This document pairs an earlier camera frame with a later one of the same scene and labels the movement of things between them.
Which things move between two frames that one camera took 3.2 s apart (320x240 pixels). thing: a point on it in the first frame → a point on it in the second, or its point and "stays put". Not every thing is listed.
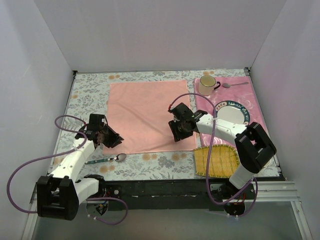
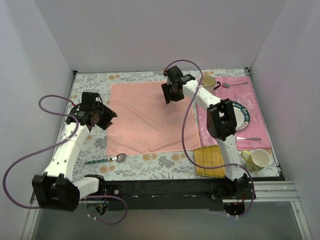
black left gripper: x=109 y=136 → x=105 y=116
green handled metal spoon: x=119 y=158 stays put
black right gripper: x=178 y=128 → x=171 y=92
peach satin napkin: x=139 y=113 stays put
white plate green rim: x=233 y=111 stays put
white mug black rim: x=207 y=85 stays put
